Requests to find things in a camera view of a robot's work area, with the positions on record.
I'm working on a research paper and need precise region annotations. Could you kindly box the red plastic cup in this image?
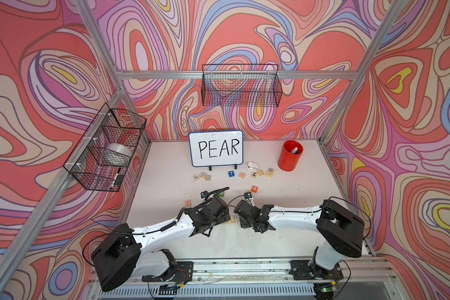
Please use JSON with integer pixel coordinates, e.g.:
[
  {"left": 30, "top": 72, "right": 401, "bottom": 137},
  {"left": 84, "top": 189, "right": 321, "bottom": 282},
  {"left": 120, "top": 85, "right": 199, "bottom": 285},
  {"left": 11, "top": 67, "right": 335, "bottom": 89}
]
[{"left": 277, "top": 140, "right": 303, "bottom": 172}]

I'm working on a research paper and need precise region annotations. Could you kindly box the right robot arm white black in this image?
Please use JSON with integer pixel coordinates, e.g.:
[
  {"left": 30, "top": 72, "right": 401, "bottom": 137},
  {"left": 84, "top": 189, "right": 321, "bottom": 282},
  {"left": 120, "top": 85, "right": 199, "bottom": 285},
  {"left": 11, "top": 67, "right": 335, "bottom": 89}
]
[{"left": 234, "top": 196, "right": 365, "bottom": 281}]

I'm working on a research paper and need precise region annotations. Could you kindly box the black wire basket left wall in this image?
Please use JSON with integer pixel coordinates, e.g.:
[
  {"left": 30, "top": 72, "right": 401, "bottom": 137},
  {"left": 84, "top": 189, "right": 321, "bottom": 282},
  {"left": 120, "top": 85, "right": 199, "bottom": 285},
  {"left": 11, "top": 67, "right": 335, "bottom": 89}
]
[{"left": 63, "top": 103, "right": 147, "bottom": 192}]

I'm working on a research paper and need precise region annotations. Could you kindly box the white tape roll in basket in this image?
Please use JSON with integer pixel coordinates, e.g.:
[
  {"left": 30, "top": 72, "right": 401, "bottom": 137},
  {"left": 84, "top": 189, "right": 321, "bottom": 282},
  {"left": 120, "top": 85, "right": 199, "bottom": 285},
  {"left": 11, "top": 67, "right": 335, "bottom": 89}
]
[{"left": 106, "top": 143, "right": 133, "bottom": 157}]

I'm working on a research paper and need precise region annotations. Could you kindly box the black marker in basket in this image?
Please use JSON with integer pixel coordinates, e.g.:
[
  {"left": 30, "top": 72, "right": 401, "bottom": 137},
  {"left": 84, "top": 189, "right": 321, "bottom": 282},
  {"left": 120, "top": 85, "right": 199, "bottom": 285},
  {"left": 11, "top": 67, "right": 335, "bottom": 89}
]
[{"left": 110, "top": 167, "right": 122, "bottom": 190}]

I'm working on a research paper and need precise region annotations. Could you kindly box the whiteboard with PEAR text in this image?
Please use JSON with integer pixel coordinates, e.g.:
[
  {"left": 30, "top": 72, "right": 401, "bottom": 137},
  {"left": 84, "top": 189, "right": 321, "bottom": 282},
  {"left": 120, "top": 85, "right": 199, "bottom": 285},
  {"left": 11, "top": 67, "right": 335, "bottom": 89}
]
[{"left": 188, "top": 130, "right": 244, "bottom": 168}]

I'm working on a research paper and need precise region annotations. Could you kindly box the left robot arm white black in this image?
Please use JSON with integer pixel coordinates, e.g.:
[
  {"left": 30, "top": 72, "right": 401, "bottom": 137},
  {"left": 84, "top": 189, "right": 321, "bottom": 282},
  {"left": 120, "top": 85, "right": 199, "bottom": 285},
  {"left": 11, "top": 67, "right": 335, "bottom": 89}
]
[{"left": 87, "top": 188, "right": 231, "bottom": 292}]

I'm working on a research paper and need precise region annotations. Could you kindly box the black wire basket back wall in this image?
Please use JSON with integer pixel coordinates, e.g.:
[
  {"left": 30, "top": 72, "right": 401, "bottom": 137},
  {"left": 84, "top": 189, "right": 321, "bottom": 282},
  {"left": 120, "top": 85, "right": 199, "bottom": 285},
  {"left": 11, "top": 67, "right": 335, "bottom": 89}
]
[{"left": 201, "top": 62, "right": 283, "bottom": 108}]

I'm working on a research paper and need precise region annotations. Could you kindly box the black wire basket wall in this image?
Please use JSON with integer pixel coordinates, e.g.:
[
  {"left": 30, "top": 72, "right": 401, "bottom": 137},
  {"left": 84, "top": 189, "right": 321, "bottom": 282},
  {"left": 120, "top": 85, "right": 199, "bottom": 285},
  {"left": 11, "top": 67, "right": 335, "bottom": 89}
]
[
  {"left": 63, "top": 103, "right": 147, "bottom": 192},
  {"left": 201, "top": 62, "right": 283, "bottom": 108}
]

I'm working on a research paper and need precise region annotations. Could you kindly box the white whiteboard eraser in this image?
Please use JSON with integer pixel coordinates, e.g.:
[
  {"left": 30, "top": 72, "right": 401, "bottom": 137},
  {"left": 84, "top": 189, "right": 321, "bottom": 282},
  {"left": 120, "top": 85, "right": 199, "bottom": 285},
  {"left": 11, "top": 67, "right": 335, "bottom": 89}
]
[{"left": 247, "top": 161, "right": 260, "bottom": 171}]

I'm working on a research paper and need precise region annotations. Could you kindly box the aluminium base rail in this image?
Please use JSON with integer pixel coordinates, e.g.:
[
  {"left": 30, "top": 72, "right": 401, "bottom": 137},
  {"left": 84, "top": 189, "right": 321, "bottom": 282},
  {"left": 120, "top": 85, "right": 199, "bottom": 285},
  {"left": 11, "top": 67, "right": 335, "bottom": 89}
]
[{"left": 82, "top": 256, "right": 407, "bottom": 300}]

